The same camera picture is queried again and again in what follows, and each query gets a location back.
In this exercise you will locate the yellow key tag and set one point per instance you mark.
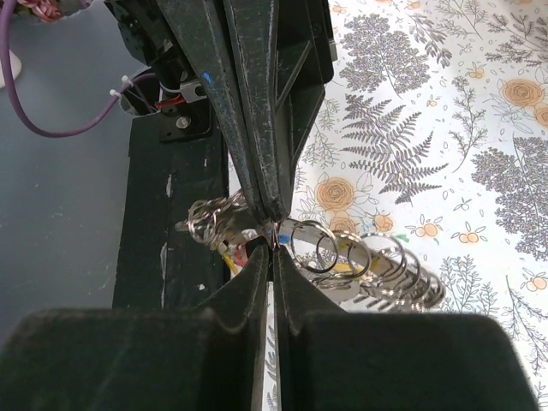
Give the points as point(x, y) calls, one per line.
point(234, 256)

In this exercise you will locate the large metal key ring disc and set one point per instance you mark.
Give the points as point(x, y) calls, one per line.
point(372, 271)

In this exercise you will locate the floral patterned table mat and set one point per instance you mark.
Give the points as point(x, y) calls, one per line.
point(434, 130)

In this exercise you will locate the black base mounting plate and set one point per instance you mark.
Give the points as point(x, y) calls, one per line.
point(176, 157)

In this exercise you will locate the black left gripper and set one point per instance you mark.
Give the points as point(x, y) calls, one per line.
point(284, 56)

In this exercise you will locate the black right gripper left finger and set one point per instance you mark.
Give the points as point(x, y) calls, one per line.
point(206, 358)

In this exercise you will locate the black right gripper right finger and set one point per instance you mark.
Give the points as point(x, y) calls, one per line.
point(330, 359)

